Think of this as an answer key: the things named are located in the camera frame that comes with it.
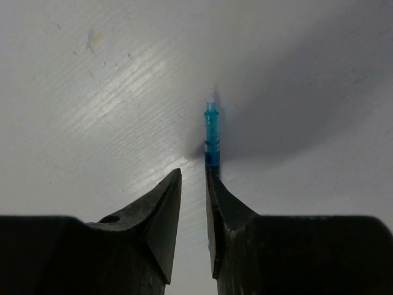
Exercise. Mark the light blue pen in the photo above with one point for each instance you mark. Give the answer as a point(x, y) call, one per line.
point(212, 134)

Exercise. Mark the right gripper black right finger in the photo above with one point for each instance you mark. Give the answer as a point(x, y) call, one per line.
point(264, 254)

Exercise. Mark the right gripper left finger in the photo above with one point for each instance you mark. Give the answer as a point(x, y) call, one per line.
point(130, 251)

